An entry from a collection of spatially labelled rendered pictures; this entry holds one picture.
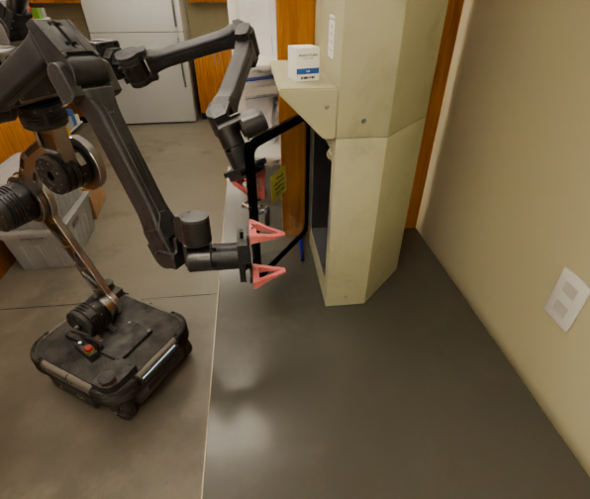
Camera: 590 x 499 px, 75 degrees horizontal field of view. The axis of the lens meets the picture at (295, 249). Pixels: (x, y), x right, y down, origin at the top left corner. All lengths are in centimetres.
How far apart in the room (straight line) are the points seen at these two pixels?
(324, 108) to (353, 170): 15
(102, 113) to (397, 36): 56
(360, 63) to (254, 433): 74
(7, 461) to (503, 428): 193
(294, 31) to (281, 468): 101
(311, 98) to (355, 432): 66
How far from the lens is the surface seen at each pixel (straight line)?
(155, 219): 84
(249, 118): 101
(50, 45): 88
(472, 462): 88
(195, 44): 143
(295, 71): 84
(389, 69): 81
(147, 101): 597
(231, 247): 81
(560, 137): 94
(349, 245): 95
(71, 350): 215
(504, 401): 99
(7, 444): 228
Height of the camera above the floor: 168
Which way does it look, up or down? 35 degrees down
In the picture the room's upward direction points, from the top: straight up
